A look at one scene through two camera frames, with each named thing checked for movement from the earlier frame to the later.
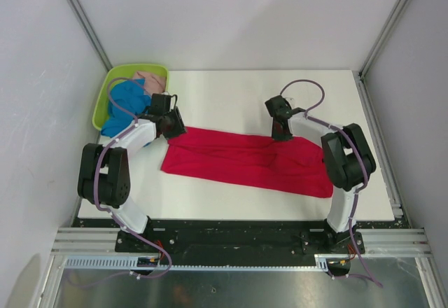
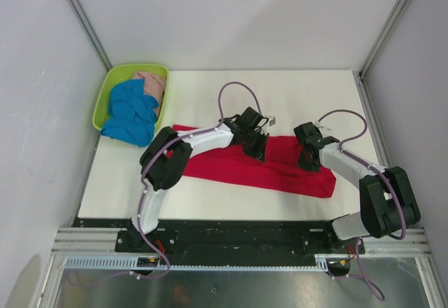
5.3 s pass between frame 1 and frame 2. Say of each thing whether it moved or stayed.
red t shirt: stayed
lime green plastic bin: stayed
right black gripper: moved
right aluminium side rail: stayed
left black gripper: moved
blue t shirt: stayed
